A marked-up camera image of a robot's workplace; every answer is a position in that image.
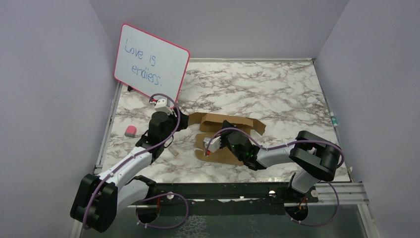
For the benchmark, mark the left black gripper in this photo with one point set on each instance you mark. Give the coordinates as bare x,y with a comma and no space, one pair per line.
183,121

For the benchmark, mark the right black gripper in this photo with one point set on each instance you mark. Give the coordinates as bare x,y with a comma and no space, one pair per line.
224,135

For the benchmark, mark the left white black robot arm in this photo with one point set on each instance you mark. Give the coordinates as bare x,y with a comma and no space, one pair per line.
100,197

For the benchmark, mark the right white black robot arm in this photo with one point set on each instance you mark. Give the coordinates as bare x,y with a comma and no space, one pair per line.
317,157

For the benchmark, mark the small cork stopper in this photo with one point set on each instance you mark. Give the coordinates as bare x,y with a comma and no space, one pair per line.
173,151

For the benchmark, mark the pink eraser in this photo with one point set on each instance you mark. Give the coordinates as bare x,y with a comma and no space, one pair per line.
130,131

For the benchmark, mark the green capped marker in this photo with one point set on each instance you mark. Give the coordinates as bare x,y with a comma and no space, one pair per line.
333,119

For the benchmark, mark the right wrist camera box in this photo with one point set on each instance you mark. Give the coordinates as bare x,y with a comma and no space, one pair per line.
212,145

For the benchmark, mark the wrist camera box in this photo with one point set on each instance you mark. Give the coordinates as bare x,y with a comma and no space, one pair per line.
163,105
212,145

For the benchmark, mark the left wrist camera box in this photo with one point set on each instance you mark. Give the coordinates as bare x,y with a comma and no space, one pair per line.
163,105

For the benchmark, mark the white board with pink frame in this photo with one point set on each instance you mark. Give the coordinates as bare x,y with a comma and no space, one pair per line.
150,64

